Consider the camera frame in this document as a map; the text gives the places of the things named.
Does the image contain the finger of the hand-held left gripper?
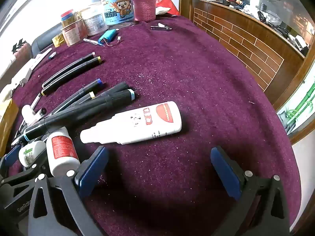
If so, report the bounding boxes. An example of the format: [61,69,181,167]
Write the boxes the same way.
[2,152,52,190]
[0,145,22,180]

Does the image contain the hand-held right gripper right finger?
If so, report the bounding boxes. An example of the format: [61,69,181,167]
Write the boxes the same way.
[210,146,291,236]

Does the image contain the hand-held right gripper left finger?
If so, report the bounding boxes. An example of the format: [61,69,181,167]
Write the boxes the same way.
[28,146,109,236]

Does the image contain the white green-label bottle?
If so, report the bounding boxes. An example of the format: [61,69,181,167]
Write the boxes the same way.
[18,140,48,168]

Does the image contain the black pen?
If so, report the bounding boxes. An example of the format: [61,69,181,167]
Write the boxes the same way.
[11,122,27,149]

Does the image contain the gold-taped white box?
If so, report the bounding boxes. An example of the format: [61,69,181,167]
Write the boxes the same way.
[0,98,19,158]

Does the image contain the small white red-label bottle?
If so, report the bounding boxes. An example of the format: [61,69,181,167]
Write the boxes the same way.
[46,127,81,177]

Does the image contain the green-capped black marker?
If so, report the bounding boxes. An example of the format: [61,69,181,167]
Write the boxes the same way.
[23,98,111,142]

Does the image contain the large white red-label bottle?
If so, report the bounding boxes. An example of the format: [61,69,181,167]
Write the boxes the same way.
[80,101,183,145]

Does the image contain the yellow-capped black marker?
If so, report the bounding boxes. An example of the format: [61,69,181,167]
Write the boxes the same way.
[57,91,96,115]

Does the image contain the light-blue-capped black marker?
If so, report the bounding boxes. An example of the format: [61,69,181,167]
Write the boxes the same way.
[49,90,136,123]

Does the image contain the blue-capped black marker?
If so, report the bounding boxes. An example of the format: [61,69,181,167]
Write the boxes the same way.
[50,78,103,116]

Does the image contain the plain black marker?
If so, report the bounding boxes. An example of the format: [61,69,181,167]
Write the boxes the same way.
[53,82,130,115]

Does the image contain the olive-capped black marker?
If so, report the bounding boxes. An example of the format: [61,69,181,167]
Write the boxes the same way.
[41,56,102,96]

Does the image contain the white power adapter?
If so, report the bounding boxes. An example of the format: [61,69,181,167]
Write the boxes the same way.
[11,63,33,87]

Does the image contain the white papers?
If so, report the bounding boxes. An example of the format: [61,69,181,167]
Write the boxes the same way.
[31,48,53,65]

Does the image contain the brown armchair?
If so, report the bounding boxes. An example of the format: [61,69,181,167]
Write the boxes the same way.
[11,42,33,62]

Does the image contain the black clips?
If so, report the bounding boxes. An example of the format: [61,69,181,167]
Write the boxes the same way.
[12,39,27,52]

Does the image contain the black leather sofa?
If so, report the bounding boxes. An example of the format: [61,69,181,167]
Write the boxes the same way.
[31,28,63,57]

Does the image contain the wooden brick-pattern counter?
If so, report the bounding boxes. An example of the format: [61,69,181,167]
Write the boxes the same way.
[180,0,308,105]

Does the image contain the clear plastic jar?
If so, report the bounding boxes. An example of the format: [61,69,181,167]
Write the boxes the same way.
[61,21,88,47]

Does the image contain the white labelled jar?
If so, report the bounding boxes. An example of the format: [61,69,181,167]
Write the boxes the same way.
[81,4,107,36]

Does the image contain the jar with red blue lid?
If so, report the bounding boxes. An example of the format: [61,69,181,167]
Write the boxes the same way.
[61,9,80,30]

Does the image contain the cartoon-label jar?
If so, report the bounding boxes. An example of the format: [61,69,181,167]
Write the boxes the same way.
[101,0,135,27]

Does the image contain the pink thermos knit sleeve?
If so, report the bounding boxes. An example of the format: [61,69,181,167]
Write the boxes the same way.
[132,0,157,22]

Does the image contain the red packet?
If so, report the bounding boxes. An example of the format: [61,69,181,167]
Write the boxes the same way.
[155,0,181,16]

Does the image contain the bamboo wall painting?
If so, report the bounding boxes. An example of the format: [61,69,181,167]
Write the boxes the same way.
[277,79,315,136]

